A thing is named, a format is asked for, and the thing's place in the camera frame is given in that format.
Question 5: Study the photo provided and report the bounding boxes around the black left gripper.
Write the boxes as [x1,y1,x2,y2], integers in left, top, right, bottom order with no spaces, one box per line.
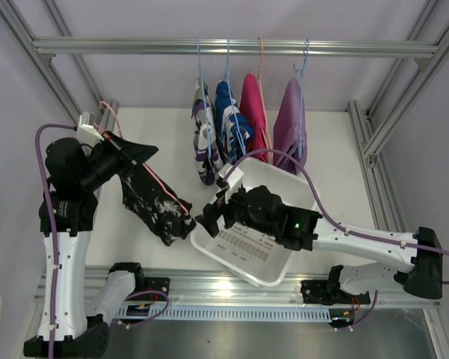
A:
[79,130,158,191]

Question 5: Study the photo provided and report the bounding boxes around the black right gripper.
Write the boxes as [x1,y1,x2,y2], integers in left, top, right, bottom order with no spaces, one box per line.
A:
[195,183,275,239]

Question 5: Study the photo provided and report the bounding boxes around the black white patterned trousers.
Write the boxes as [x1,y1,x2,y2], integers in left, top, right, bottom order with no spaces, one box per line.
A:
[120,166,196,246]

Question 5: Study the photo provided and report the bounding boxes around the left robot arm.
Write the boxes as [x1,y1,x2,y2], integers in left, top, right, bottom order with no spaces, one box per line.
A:
[23,131,158,358]

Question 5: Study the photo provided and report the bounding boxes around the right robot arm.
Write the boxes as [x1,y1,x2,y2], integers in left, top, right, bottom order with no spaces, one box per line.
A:
[191,185,443,303]

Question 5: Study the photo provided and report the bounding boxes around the purple camouflage trousers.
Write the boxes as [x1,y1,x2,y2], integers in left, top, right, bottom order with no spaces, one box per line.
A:
[192,79,223,185]

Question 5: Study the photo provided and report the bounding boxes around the blue white patterned trousers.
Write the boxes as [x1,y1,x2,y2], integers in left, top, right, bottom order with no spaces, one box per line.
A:
[215,80,253,164]

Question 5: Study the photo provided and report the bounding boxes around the lilac purple trousers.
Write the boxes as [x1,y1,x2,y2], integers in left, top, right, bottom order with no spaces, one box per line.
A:
[273,78,308,175]

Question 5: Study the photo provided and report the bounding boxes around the magenta trousers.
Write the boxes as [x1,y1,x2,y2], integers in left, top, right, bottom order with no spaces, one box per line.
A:
[239,73,272,152]

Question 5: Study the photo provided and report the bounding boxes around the white plastic basket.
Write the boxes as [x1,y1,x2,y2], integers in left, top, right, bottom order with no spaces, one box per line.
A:
[190,157,318,286]

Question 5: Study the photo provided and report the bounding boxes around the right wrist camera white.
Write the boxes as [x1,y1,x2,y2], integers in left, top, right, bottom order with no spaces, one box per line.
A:
[217,163,244,203]

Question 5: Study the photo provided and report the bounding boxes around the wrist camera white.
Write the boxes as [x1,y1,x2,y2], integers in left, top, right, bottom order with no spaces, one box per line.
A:
[217,163,244,203]
[76,111,104,147]

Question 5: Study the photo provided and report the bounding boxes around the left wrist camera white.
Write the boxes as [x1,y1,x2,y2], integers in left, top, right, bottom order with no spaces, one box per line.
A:
[76,111,104,147]

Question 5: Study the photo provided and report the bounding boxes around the left aluminium frame post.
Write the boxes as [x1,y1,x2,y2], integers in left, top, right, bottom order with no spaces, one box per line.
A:
[0,1,114,130]

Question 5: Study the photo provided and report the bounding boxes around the aluminium frame post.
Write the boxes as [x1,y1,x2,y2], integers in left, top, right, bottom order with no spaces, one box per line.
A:
[0,1,114,130]
[347,1,449,230]

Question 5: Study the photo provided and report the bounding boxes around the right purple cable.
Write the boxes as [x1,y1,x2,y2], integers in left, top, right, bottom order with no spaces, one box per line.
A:
[224,149,449,330]

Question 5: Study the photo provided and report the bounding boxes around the front aluminium rail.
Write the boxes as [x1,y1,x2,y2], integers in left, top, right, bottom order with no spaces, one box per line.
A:
[84,267,441,309]

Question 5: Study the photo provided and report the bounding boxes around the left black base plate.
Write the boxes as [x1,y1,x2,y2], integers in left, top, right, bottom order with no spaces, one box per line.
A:
[133,277,171,302]

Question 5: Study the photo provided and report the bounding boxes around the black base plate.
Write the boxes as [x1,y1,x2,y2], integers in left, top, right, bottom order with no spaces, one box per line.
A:
[133,277,171,302]
[300,280,370,306]

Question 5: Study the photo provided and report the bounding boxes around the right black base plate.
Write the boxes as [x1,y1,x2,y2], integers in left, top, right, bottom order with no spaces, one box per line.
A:
[300,280,370,306]

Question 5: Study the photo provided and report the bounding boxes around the slotted cable duct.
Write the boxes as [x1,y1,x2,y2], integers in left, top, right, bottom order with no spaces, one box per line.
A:
[115,304,332,323]

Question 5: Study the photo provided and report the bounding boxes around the aluminium hanging rail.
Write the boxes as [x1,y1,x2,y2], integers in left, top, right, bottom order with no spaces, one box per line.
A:
[32,37,439,59]

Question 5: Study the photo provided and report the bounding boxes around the right aluminium frame post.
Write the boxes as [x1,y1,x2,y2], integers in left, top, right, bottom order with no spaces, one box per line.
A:
[347,1,449,230]

